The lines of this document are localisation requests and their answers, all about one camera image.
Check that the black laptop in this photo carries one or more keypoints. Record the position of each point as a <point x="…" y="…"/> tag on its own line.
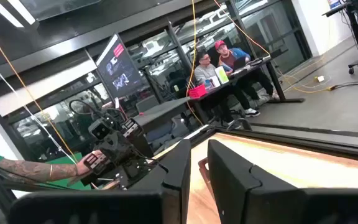
<point x="239" y="63"/>

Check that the small white box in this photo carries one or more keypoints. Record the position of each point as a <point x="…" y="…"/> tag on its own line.
<point x="214" y="82"/>

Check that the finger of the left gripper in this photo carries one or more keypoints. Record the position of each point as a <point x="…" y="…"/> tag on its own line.
<point x="132" y="127"/>
<point x="95" y="162"/>

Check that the black office desk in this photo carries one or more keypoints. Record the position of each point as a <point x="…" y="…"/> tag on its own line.
<point x="225" y="87"/>

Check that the white power block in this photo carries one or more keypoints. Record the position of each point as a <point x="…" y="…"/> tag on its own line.
<point x="320" y="79"/>

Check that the person's forearm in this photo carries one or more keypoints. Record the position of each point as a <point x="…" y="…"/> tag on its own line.
<point x="33" y="170"/>

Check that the black computer monitor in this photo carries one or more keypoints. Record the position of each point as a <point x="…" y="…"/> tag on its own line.
<point x="120" y="68"/>

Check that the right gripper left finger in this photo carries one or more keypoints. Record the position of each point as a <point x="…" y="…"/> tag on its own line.
<point x="172" y="202"/>

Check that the grey desk top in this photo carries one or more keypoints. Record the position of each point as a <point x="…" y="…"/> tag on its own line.
<point x="160" y="113"/>

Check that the red box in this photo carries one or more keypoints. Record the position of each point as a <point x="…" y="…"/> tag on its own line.
<point x="197" y="91"/>

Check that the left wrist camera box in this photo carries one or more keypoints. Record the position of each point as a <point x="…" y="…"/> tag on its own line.
<point x="99" y="130"/>

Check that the white green box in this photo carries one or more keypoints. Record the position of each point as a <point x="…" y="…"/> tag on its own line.
<point x="222" y="74"/>

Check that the black standing desk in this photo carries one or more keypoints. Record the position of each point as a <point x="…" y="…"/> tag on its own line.
<point x="357" y="31"/>

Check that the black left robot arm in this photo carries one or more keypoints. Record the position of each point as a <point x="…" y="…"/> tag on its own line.
<point x="132" y="177"/>

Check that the person's hand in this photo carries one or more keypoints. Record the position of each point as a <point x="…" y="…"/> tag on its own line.
<point x="82" y="169"/>

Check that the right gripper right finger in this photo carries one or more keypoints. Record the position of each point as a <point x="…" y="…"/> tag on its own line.
<point x="244" y="202"/>

